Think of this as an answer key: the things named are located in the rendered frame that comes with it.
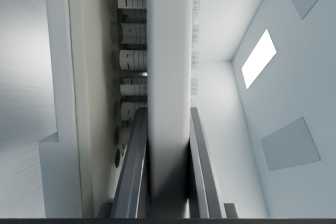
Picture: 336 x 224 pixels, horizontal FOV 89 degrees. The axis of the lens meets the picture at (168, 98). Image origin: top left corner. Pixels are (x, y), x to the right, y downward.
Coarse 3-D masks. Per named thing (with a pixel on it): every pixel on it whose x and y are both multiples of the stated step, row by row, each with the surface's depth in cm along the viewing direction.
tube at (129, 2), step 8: (112, 0) 10; (120, 0) 11; (128, 0) 11; (136, 0) 11; (144, 0) 11; (192, 0) 11; (112, 8) 11; (120, 8) 11; (128, 8) 11; (136, 8) 11; (144, 8) 11; (192, 8) 11; (192, 16) 11
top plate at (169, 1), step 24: (168, 0) 7; (168, 24) 7; (168, 48) 7; (168, 72) 7; (168, 96) 8; (168, 120) 8; (168, 144) 8; (168, 168) 8; (168, 192) 8; (168, 216) 8
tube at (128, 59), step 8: (112, 56) 11; (120, 56) 11; (128, 56) 11; (136, 56) 11; (144, 56) 11; (192, 56) 11; (112, 64) 11; (120, 64) 11; (128, 64) 11; (136, 64) 11; (144, 64) 11; (192, 64) 11
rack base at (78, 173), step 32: (64, 0) 7; (96, 0) 9; (64, 32) 7; (96, 32) 9; (64, 64) 7; (96, 64) 9; (64, 96) 8; (96, 96) 9; (64, 128) 8; (96, 128) 9; (64, 160) 8; (96, 160) 9; (64, 192) 8; (96, 192) 9
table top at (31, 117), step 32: (0, 0) 18; (32, 0) 23; (0, 32) 18; (32, 32) 23; (0, 64) 18; (32, 64) 23; (0, 96) 18; (32, 96) 23; (0, 128) 18; (32, 128) 23; (0, 160) 18; (32, 160) 23; (0, 192) 18; (32, 192) 23
